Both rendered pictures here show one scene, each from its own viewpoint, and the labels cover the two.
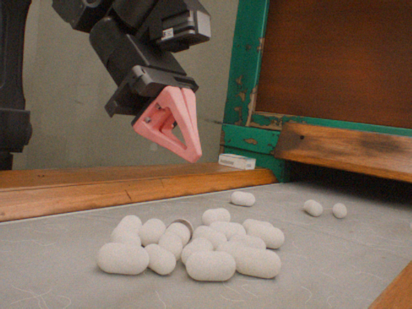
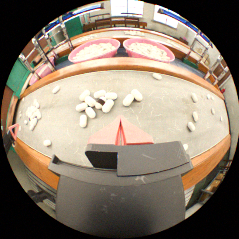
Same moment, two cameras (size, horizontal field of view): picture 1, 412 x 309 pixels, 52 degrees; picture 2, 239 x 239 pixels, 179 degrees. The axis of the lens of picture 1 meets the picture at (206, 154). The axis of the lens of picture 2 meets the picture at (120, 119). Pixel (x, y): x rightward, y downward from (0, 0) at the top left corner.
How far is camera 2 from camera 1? 0.31 m
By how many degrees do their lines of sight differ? 93
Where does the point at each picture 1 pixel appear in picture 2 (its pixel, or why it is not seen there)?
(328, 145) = (9, 120)
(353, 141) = (9, 114)
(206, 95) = not seen: outside the picture
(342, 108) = (4, 118)
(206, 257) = (37, 104)
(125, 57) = (5, 141)
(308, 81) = not seen: outside the picture
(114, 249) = (38, 114)
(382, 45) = not seen: outside the picture
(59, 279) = (44, 120)
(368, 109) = (5, 113)
